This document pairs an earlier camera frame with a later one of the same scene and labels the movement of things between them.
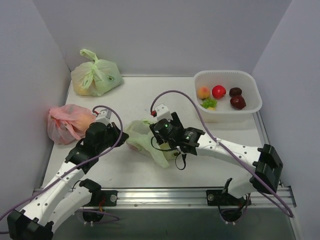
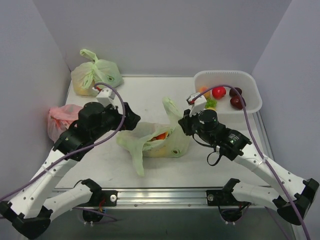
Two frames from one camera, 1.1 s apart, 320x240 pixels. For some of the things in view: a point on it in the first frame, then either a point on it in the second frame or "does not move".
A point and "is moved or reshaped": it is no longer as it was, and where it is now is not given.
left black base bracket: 103,198 does not move
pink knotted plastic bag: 68,123 does not move
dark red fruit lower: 238,102 does not move
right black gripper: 155,127 to 185,122
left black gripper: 116,135 to 128,119
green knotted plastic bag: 95,78 does not move
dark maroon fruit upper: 235,91 does not move
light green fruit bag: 141,138 is moved or reshaped
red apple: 218,91 does not move
